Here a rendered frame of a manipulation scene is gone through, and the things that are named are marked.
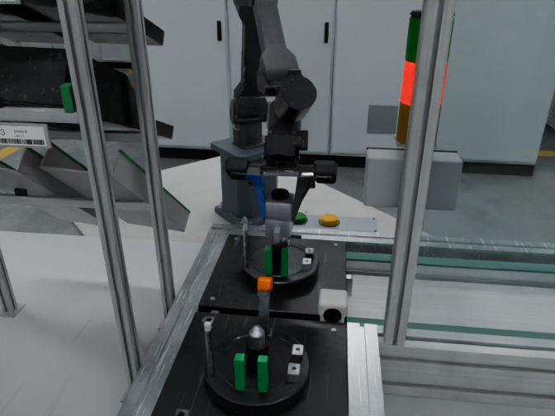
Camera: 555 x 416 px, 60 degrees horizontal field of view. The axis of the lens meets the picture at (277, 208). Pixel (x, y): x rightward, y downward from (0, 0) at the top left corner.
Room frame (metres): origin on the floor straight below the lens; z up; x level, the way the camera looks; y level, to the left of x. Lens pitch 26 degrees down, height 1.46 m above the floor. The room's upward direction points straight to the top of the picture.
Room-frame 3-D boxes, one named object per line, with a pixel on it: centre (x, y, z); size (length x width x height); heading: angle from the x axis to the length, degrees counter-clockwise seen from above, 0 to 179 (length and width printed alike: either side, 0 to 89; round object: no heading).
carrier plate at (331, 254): (0.74, 0.00, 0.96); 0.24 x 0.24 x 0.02; 83
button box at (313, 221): (0.94, -0.11, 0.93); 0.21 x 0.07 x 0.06; 83
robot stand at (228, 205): (1.18, 0.07, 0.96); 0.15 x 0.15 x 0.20; 37
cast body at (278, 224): (0.73, 0.00, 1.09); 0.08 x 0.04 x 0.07; 174
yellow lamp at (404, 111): (0.60, -0.18, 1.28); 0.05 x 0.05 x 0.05
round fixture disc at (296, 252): (0.74, 0.00, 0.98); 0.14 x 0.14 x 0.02
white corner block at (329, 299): (0.63, -0.09, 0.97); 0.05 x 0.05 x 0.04; 83
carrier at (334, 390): (0.49, 0.03, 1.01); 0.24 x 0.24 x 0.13; 83
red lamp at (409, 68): (0.60, -0.18, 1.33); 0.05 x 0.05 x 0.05
